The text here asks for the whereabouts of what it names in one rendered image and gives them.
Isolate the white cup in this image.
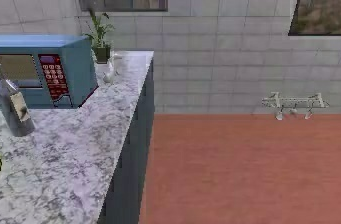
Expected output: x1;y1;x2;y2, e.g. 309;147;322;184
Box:
110;51;131;76

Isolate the small white vase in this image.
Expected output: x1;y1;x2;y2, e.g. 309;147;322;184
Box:
102;65;116;85

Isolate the marble-topped dark counter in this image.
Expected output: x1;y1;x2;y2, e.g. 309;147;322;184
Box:
0;50;156;224

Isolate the green potted house plant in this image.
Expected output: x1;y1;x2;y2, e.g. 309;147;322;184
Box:
83;9;116;65

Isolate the blue microwave oven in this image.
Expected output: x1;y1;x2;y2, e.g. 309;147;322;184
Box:
0;33;99;110

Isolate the dark-framed window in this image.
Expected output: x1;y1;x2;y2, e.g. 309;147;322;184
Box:
79;0;169;13
288;0;341;37

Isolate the grey glass bottle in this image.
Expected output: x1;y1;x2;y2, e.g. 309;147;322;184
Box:
0;58;36;138

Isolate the white wall rack with hooks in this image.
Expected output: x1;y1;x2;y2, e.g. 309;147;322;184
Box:
261;91;330;121

